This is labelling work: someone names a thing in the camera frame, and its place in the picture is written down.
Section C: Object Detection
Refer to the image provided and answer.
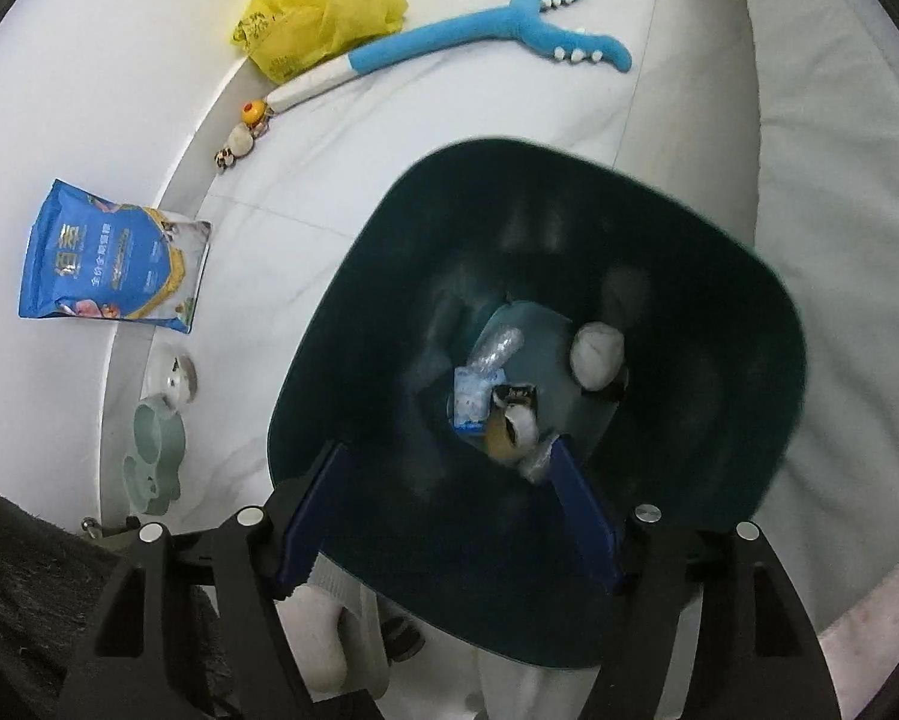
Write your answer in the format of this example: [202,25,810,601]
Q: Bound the clear plastic film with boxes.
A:
[520,433,564,483]

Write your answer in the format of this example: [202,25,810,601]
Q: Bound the white quilted bed cover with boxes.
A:
[730,0,899,616]

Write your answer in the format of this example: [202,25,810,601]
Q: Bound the small brown white toy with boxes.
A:
[212,124,257,174]

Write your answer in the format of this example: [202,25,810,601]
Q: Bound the blue plush crocodile toy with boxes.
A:
[268,0,634,112]

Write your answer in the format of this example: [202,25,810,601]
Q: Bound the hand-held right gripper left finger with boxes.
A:
[55,439,350,720]

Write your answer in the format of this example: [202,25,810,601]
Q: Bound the blue white packet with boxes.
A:
[451,366,508,434]

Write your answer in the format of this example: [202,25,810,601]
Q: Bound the green double pet bowl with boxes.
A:
[121,399,188,518]

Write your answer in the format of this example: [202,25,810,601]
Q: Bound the black snack packet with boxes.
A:
[490,382,541,411]

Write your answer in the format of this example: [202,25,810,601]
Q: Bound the yellow plastic bag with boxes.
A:
[230,0,410,86]

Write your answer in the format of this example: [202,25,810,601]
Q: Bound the dark green trash bin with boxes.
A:
[265,136,809,670]

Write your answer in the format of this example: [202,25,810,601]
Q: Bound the white cat-shaped bowl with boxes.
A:
[139,348,200,414]

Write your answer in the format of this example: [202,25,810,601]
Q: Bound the dark fuzzy clothing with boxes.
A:
[0,476,221,720]

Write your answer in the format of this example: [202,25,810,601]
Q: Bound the small metal fitting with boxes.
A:
[80,515,140,542]

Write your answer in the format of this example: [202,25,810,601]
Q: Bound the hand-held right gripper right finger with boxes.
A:
[546,435,845,720]

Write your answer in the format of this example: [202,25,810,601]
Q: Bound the clear plastic bottle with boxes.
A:
[469,323,526,377]

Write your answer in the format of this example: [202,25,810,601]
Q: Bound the blue pet food bag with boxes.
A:
[18,178,214,336]

